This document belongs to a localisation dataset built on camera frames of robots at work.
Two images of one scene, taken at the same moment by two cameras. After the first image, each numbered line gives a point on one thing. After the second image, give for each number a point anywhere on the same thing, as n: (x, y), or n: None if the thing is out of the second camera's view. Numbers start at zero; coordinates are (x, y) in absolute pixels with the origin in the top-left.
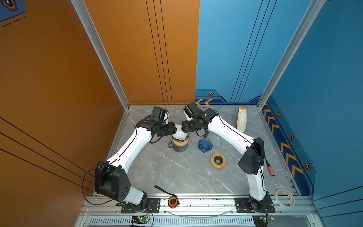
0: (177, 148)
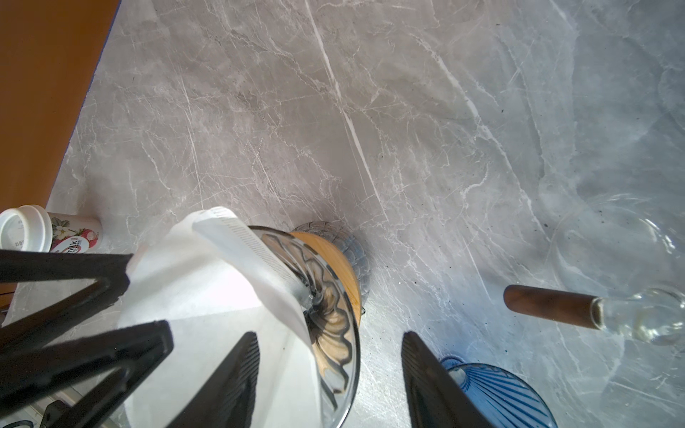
0: (351, 247)
